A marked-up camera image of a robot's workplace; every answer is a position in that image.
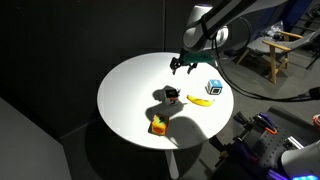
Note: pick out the teal black gripper body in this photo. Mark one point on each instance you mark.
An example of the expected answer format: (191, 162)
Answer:
(190, 58)

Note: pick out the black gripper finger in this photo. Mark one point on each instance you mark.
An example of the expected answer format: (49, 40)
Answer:
(174, 68)
(191, 67)

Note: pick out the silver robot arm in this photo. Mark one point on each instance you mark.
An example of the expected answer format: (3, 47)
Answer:
(204, 23)

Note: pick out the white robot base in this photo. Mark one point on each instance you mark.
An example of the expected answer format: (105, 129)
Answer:
(302, 162)

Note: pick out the blue cube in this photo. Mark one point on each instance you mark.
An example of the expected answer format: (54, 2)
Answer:
(214, 87)

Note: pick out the orange cube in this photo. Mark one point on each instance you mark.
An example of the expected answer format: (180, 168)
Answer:
(159, 124)

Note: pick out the yellow banana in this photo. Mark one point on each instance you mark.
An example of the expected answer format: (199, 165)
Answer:
(200, 102)

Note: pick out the white round table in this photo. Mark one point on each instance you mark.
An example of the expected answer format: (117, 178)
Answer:
(132, 93)

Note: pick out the wooden chair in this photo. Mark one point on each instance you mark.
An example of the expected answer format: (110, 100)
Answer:
(278, 51)

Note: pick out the purple orange clamp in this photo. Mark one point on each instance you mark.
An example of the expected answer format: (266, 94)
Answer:
(267, 122)

